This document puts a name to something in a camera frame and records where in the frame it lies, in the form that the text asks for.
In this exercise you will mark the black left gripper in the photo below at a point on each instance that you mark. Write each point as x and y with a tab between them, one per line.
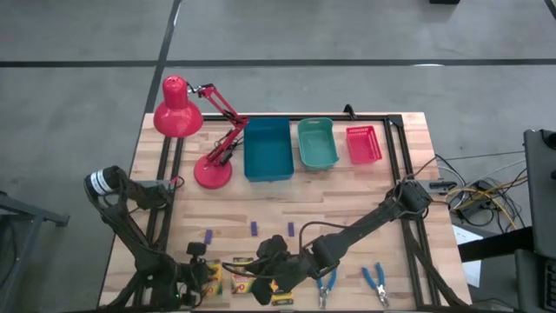
184	278

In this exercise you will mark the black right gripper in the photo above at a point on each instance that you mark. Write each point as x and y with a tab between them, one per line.
291	269

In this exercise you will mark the yellow green crayon box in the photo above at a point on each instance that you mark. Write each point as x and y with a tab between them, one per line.
283	299
218	278
243	284

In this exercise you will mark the purple rectangular eraser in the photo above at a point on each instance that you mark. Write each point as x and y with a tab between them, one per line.
291	229
254	229
208	237

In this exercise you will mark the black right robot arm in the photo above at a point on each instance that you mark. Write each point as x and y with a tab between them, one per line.
369	221

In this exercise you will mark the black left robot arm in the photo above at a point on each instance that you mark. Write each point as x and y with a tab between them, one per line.
143	256

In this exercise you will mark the blue plastic bin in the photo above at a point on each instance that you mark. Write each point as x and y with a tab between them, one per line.
268	150

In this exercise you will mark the green plastic bin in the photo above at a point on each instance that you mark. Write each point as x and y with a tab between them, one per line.
317	145

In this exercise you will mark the red mesh basket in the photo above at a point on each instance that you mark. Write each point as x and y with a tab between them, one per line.
364	145

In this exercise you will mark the red desk lamp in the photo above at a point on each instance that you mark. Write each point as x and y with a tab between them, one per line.
178	113

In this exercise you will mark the grey metal stand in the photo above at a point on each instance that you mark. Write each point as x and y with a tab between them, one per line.
30	213

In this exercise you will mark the small black clamp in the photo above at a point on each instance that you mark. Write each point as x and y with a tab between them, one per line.
348	111

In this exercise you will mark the white paper sheet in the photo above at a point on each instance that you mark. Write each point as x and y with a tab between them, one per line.
473	274

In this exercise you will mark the black power strip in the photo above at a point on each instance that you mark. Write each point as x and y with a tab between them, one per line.
475	211

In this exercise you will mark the black floor beam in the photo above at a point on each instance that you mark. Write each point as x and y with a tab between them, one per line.
495	245

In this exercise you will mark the black equipment cart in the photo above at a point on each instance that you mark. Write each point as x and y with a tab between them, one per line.
540	195

